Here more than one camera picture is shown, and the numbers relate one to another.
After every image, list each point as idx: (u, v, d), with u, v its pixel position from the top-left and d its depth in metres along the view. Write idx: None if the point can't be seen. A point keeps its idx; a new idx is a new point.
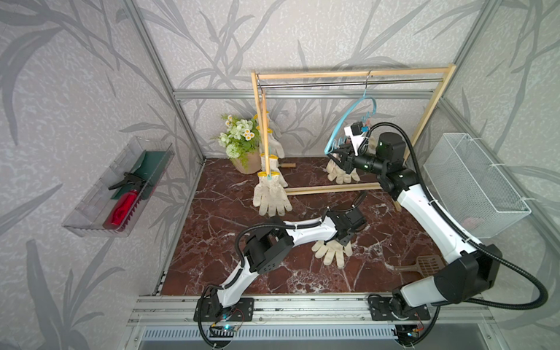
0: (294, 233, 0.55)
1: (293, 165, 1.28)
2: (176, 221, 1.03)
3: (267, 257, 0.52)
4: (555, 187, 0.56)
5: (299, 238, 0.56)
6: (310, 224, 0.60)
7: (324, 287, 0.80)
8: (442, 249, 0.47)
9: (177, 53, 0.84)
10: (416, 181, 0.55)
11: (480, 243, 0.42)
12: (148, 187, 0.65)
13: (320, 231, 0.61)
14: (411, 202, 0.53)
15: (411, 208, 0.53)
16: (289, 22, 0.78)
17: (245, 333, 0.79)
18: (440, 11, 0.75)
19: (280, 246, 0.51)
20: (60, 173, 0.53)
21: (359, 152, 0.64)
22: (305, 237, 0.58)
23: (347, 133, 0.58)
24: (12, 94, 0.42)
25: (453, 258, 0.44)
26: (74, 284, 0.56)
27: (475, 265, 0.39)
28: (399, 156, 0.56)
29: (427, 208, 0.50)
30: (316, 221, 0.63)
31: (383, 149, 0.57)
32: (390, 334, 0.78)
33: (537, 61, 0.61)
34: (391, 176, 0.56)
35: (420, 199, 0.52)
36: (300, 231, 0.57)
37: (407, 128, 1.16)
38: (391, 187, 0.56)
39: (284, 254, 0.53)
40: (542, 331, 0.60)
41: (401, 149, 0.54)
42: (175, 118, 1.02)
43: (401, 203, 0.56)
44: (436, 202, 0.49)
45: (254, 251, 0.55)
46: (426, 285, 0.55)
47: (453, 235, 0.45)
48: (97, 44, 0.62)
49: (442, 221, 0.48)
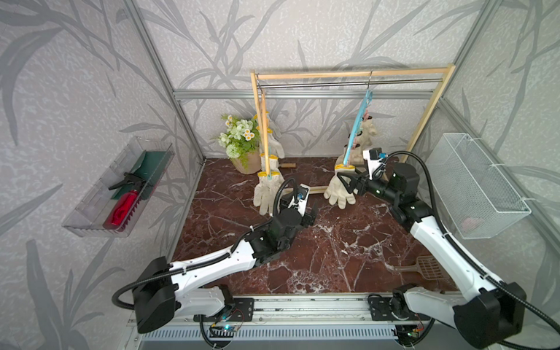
0: (182, 278, 0.43)
1: (293, 165, 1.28)
2: (176, 221, 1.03)
3: (145, 314, 0.40)
4: (555, 187, 0.56)
5: (192, 281, 0.44)
6: (211, 262, 0.48)
7: (324, 287, 0.80)
8: (460, 284, 0.45)
9: (178, 53, 0.84)
10: (429, 213, 0.55)
11: (499, 281, 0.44)
12: (148, 187, 0.65)
13: (226, 267, 0.49)
14: (424, 234, 0.52)
15: (426, 243, 0.52)
16: (289, 22, 0.78)
17: (245, 333, 0.79)
18: (440, 12, 0.75)
19: (157, 299, 0.40)
20: (60, 174, 0.53)
21: (372, 177, 0.65)
22: (203, 278, 0.46)
23: (364, 156, 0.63)
24: (12, 94, 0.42)
25: (472, 294, 0.42)
26: (74, 284, 0.56)
27: (495, 305, 0.39)
28: (411, 189, 0.56)
29: (442, 243, 0.49)
30: (223, 254, 0.50)
31: (397, 181, 0.58)
32: (390, 334, 0.78)
33: (537, 61, 0.61)
34: (404, 207, 0.57)
35: (433, 231, 0.51)
36: (194, 274, 0.45)
37: (407, 129, 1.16)
38: (403, 218, 0.56)
39: (170, 307, 0.42)
40: (542, 331, 0.60)
41: (414, 183, 0.54)
42: (175, 118, 1.02)
43: (414, 234, 0.55)
44: (449, 235, 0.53)
45: (133, 304, 0.43)
46: (437, 305, 0.53)
47: (469, 268, 0.44)
48: (98, 45, 0.62)
49: (459, 257, 0.46)
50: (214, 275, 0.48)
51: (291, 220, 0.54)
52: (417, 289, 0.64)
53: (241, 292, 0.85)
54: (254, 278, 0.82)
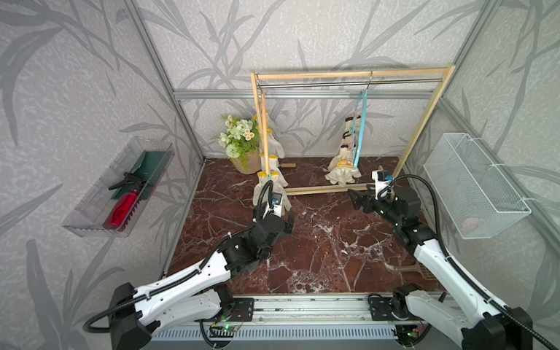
0: (147, 304, 0.42)
1: (293, 165, 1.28)
2: (176, 221, 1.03)
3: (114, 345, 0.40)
4: (555, 187, 0.56)
5: (159, 306, 0.43)
6: (177, 282, 0.45)
7: (324, 287, 0.80)
8: (464, 309, 0.45)
9: (178, 53, 0.84)
10: (432, 237, 0.56)
11: (503, 305, 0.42)
12: (148, 187, 0.65)
13: (197, 284, 0.47)
14: (426, 257, 0.53)
15: (429, 265, 0.53)
16: (289, 22, 0.78)
17: (245, 333, 0.79)
18: (440, 11, 0.75)
19: (121, 329, 0.38)
20: (60, 174, 0.53)
21: (378, 197, 0.69)
22: (170, 299, 0.44)
23: (373, 177, 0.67)
24: (12, 94, 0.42)
25: (476, 319, 0.40)
26: (74, 284, 0.56)
27: (501, 329, 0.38)
28: (413, 212, 0.58)
29: (445, 266, 0.50)
30: (192, 271, 0.48)
31: (399, 203, 0.60)
32: (391, 334, 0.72)
33: (537, 61, 0.61)
34: (407, 230, 0.59)
35: (435, 254, 0.52)
36: (160, 297, 0.43)
37: (407, 129, 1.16)
38: (406, 241, 0.58)
39: (142, 334, 0.42)
40: (542, 332, 0.60)
41: (415, 206, 0.57)
42: (175, 118, 1.02)
43: (417, 257, 0.56)
44: (452, 257, 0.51)
45: None
46: (442, 322, 0.52)
47: (472, 292, 0.44)
48: (98, 45, 0.62)
49: (461, 278, 0.47)
50: (185, 294, 0.46)
51: (275, 226, 0.53)
52: (419, 294, 0.63)
53: (241, 292, 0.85)
54: (254, 278, 0.82)
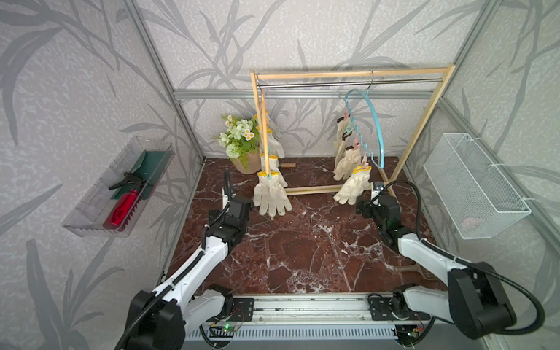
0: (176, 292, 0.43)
1: (293, 165, 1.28)
2: (176, 220, 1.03)
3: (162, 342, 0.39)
4: (555, 187, 0.56)
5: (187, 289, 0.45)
6: (192, 264, 0.49)
7: (324, 287, 0.80)
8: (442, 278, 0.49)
9: (178, 53, 0.84)
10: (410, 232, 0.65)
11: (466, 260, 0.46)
12: (148, 187, 0.65)
13: (209, 259, 0.52)
14: (407, 246, 0.60)
15: (411, 256, 0.60)
16: (289, 21, 0.77)
17: (245, 333, 0.79)
18: (440, 11, 0.75)
19: (164, 319, 0.39)
20: (60, 174, 0.53)
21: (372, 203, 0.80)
22: (193, 282, 0.47)
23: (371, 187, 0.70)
24: (12, 94, 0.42)
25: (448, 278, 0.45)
26: (74, 284, 0.56)
27: (467, 279, 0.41)
28: (395, 214, 0.68)
29: (420, 246, 0.57)
30: (199, 252, 0.52)
31: (383, 209, 0.69)
32: (390, 334, 0.78)
33: (537, 61, 0.61)
34: (390, 232, 0.67)
35: (412, 240, 0.60)
36: (184, 282, 0.46)
37: (407, 128, 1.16)
38: (390, 242, 0.66)
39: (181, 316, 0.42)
40: (542, 332, 0.60)
41: (397, 209, 0.67)
42: (175, 118, 1.02)
43: (402, 252, 0.63)
44: (425, 240, 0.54)
45: None
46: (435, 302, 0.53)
47: (440, 257, 0.51)
48: (98, 44, 0.62)
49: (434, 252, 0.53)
50: (198, 281, 0.49)
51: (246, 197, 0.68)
52: (416, 288, 0.64)
53: (241, 292, 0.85)
54: (254, 278, 0.82)
